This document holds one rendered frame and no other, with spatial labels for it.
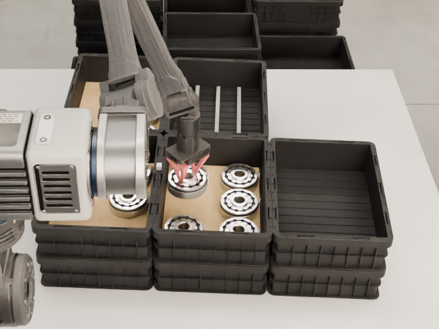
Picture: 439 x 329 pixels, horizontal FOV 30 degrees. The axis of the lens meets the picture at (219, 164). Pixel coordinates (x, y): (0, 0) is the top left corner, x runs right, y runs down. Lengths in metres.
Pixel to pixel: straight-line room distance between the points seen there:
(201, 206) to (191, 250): 0.20
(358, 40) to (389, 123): 1.84
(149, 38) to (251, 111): 0.78
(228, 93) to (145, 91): 1.14
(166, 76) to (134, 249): 0.46
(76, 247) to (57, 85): 0.97
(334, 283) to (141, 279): 0.50
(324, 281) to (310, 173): 0.36
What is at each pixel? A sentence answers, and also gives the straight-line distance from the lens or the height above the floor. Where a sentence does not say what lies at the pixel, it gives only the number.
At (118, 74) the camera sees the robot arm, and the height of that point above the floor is 1.48.
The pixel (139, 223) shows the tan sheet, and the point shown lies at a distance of 2.19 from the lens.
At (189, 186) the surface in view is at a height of 0.94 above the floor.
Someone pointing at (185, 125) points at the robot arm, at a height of 1.14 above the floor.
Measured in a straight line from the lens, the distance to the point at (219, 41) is 3.58.
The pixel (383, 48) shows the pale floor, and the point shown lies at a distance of 4.60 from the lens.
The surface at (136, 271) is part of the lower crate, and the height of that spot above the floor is 0.77.
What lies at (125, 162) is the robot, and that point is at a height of 1.49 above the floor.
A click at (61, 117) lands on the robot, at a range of 1.40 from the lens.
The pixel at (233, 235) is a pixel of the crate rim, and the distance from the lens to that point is 2.02.
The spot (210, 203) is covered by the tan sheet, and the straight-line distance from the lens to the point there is 2.25.
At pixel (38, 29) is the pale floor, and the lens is 4.68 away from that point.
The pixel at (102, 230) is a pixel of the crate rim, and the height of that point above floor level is 0.93.
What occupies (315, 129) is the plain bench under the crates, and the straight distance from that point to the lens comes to 2.76.
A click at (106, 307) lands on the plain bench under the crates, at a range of 2.18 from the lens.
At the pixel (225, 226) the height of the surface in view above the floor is 0.86.
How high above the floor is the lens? 2.36
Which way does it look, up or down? 40 degrees down
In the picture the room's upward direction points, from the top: 2 degrees clockwise
